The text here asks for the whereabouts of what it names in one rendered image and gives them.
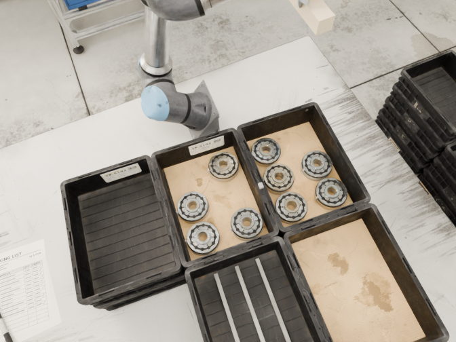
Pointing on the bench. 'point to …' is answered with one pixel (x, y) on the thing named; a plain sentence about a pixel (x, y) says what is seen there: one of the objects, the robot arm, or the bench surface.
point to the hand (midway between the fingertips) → (308, 0)
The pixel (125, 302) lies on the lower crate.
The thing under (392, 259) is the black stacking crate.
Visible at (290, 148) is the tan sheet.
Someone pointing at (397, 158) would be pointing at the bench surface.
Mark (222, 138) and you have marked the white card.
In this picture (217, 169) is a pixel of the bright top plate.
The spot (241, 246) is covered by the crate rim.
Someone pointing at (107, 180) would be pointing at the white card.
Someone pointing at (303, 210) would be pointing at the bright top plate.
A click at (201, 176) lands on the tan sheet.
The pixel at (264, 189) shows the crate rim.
